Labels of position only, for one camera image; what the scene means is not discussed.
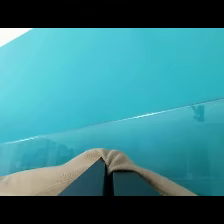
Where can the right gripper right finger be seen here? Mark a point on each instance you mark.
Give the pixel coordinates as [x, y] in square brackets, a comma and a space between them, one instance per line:
[131, 184]

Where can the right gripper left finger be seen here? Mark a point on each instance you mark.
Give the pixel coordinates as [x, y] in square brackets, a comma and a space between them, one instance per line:
[89, 182]

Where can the beige garment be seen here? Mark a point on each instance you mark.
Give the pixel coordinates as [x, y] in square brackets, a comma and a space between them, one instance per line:
[43, 181]

